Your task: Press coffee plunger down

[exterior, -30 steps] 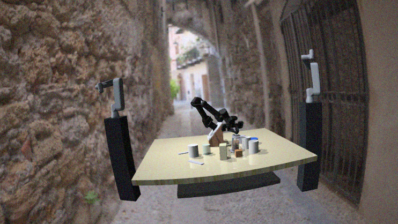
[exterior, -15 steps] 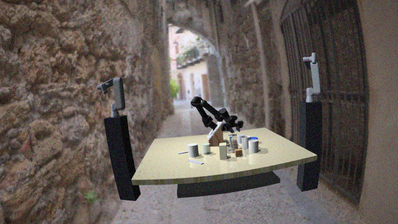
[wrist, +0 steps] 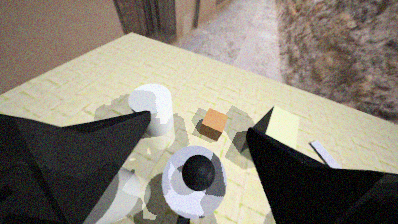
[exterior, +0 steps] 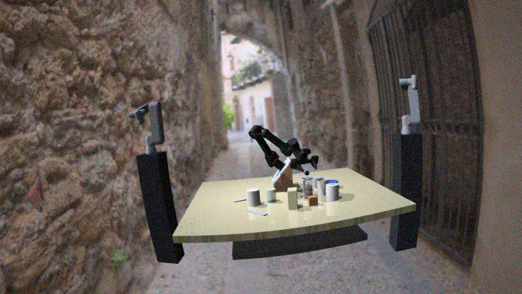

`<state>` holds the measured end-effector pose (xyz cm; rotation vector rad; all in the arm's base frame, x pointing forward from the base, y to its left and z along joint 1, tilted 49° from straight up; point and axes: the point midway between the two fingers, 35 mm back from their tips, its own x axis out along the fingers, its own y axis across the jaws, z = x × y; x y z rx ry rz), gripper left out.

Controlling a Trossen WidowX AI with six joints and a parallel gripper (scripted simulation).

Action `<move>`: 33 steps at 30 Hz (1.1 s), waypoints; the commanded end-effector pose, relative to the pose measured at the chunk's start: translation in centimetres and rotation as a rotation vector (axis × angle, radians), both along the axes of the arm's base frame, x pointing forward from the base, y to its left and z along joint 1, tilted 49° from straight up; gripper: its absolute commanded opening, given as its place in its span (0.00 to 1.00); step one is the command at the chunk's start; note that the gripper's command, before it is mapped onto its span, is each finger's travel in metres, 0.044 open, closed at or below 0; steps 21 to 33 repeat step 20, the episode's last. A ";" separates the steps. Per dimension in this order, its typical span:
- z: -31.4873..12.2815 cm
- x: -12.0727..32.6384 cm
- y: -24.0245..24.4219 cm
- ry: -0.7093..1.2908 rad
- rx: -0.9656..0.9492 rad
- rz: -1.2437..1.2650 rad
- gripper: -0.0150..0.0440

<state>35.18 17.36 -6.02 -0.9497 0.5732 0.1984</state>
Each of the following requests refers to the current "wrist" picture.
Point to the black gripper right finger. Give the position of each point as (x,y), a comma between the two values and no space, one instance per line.
(302,190)

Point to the small orange cube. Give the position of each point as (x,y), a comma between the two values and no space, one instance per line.
(213,124)

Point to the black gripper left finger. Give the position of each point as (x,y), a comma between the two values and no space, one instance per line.
(73,165)

